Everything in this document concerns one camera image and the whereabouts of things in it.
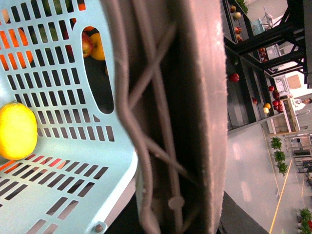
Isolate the light blue shopping basket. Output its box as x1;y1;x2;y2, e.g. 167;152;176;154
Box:
0;0;229;234

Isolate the round yellow lemon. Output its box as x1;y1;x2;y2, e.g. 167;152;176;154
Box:
0;102;38;160

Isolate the yellow orange fruit centre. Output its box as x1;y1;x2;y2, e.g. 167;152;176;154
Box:
90;33;105;61

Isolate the small red yellow apple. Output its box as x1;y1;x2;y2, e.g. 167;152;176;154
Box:
81;32;93;58

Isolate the person in white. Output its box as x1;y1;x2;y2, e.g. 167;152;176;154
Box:
292;98;312;114

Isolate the large orange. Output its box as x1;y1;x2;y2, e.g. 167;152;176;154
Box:
0;28;33;71

